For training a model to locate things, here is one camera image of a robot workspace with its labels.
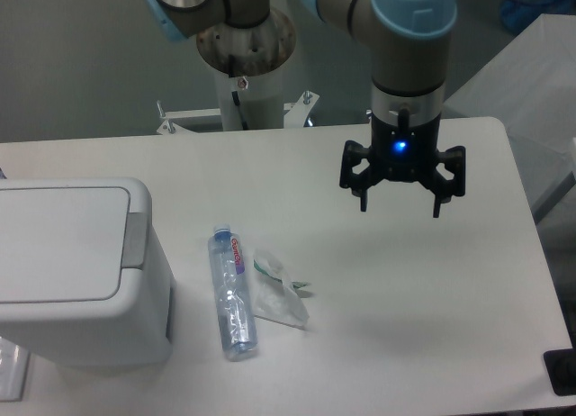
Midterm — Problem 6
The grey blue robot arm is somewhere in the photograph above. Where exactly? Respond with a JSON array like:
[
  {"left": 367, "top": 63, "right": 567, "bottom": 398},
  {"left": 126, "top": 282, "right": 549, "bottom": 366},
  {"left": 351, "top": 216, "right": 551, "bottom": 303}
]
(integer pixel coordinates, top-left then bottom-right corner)
[{"left": 145, "top": 0, "right": 466, "bottom": 207}]

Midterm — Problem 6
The blue object in corner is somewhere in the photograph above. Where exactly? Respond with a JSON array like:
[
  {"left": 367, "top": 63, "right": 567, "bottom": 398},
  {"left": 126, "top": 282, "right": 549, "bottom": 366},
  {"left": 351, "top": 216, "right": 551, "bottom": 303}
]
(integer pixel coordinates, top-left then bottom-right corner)
[{"left": 499, "top": 0, "right": 575, "bottom": 35}]

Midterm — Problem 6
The clear plastic water bottle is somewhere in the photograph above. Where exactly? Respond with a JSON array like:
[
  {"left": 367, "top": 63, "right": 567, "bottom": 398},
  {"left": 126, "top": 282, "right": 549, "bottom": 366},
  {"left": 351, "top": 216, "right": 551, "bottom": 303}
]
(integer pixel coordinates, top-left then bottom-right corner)
[{"left": 208, "top": 224, "right": 258, "bottom": 361}]

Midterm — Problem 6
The white metal base frame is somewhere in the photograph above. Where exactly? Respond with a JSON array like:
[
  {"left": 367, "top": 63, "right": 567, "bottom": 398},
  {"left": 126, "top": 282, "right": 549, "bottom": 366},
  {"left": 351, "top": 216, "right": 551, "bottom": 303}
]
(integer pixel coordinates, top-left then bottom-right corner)
[{"left": 156, "top": 90, "right": 320, "bottom": 135}]

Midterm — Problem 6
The clear plastic sheet holder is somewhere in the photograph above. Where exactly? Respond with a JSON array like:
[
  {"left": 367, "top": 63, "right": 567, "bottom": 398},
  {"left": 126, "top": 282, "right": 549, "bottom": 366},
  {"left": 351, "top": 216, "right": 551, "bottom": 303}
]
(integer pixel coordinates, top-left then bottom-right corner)
[{"left": 1, "top": 338, "right": 30, "bottom": 402}]

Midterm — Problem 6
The black clamp at table edge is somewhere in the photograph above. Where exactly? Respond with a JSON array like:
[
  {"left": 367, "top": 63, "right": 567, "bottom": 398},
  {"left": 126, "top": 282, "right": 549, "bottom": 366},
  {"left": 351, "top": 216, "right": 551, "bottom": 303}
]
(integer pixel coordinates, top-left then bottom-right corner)
[{"left": 544, "top": 348, "right": 575, "bottom": 396}]

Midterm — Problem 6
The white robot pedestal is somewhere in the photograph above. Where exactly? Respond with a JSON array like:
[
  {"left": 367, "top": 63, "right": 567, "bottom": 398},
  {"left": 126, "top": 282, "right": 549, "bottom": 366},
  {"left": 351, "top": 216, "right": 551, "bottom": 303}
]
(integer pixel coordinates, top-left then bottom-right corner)
[{"left": 195, "top": 7, "right": 298, "bottom": 131}]

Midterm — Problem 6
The white push-lid trash can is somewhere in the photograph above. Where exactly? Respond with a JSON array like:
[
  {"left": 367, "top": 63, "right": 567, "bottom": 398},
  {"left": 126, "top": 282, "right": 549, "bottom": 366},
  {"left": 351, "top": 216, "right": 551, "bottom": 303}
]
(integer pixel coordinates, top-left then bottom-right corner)
[{"left": 1, "top": 177, "right": 176, "bottom": 366}]

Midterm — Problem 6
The translucent plastic covered box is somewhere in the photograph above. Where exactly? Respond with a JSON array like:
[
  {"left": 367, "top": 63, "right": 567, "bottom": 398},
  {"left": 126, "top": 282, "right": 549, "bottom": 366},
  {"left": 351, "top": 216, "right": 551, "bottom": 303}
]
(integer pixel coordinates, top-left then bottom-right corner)
[{"left": 445, "top": 14, "right": 575, "bottom": 222}]

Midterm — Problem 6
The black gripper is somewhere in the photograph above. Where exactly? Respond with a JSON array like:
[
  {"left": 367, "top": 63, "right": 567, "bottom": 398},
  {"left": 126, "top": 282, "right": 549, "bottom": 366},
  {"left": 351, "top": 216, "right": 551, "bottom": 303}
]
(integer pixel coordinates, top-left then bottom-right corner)
[{"left": 339, "top": 91, "right": 466, "bottom": 218}]

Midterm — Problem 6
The crumpled white plastic wrapper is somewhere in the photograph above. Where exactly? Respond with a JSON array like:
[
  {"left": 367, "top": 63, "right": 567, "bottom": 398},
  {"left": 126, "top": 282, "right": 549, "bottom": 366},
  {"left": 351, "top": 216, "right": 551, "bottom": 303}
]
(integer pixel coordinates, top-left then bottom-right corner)
[{"left": 252, "top": 249, "right": 311, "bottom": 329}]

